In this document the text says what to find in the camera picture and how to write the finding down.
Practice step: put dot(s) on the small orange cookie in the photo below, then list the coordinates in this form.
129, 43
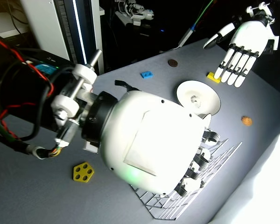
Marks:
246, 121

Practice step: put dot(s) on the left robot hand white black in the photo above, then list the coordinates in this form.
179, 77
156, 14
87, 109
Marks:
252, 37

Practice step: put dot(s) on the yellow pentagon block with holes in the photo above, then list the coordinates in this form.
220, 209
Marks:
83, 172

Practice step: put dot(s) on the brown round sandwich cookie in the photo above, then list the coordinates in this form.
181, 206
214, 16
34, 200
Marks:
172, 63

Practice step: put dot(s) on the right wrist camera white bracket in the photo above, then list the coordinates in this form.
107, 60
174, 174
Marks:
91, 146

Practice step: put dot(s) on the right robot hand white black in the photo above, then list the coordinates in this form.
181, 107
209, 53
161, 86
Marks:
149, 140

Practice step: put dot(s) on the small blue rectangular brick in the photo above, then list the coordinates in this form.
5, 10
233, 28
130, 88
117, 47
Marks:
147, 74

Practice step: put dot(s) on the white robot body column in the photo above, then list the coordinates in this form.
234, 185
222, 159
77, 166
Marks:
44, 28

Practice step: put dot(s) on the yellow rectangular brick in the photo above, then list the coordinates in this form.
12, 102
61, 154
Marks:
210, 75

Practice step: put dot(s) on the white backdrop sheet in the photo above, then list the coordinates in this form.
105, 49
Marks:
266, 186

